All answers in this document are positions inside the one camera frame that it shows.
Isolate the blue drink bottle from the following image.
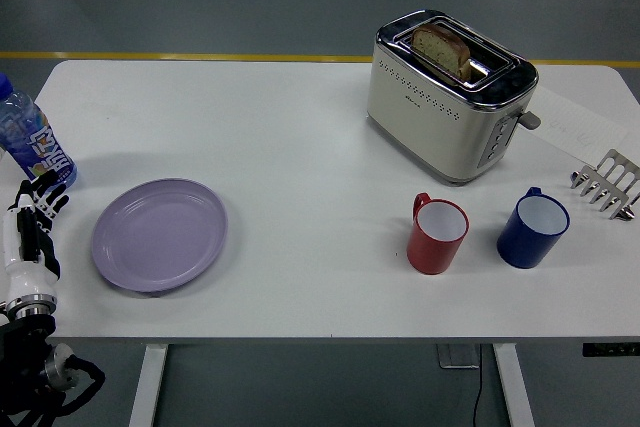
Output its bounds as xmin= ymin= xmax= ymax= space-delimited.
xmin=0 ymin=72 xmax=79 ymax=192

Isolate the purple plate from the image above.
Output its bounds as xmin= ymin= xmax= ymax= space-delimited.
xmin=90 ymin=177 xmax=229 ymax=297

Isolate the bread slice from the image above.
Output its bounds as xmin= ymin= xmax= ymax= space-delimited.
xmin=410 ymin=22 xmax=472 ymax=82

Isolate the black table control panel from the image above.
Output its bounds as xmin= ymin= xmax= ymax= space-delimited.
xmin=582 ymin=342 xmax=640 ymax=358

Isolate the black cable under table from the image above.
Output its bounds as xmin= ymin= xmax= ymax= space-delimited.
xmin=471 ymin=360 xmax=485 ymax=427

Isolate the cream and chrome toaster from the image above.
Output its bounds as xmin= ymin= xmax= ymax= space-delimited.
xmin=365 ymin=8 xmax=542 ymax=186

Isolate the white table leg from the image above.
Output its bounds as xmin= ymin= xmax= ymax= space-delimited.
xmin=128 ymin=344 xmax=169 ymax=427
xmin=492 ymin=344 xmax=536 ymax=427

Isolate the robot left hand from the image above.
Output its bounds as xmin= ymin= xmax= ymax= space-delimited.
xmin=0 ymin=169 xmax=71 ymax=299

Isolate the red cup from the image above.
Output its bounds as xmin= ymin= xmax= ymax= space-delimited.
xmin=406 ymin=192 xmax=471 ymax=277

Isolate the white paper sheet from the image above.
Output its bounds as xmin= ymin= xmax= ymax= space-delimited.
xmin=524 ymin=86 xmax=629 ymax=162

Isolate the silver metal toast rack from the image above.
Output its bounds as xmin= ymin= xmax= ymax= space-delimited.
xmin=570 ymin=148 xmax=640 ymax=222

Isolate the blue cup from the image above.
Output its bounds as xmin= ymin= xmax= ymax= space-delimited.
xmin=496 ymin=186 xmax=571 ymax=270

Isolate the grey box under table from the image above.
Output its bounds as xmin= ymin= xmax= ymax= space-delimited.
xmin=435 ymin=344 xmax=482 ymax=369

